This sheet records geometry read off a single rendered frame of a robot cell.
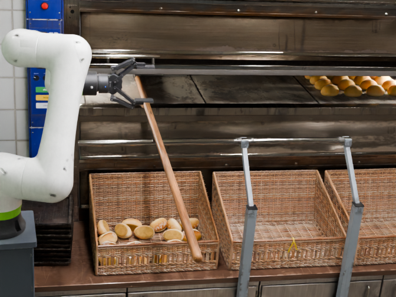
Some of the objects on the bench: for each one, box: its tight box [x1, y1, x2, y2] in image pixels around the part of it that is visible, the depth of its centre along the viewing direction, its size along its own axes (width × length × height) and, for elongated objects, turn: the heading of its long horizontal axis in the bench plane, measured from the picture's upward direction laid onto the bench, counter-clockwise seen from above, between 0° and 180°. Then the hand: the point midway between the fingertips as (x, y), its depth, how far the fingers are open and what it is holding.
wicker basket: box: [324, 168, 396, 266], centre depth 367 cm, size 49×56×28 cm
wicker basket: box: [88, 170, 220, 276], centre depth 344 cm, size 49×56×28 cm
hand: (150, 83), depth 285 cm, fingers open, 13 cm apart
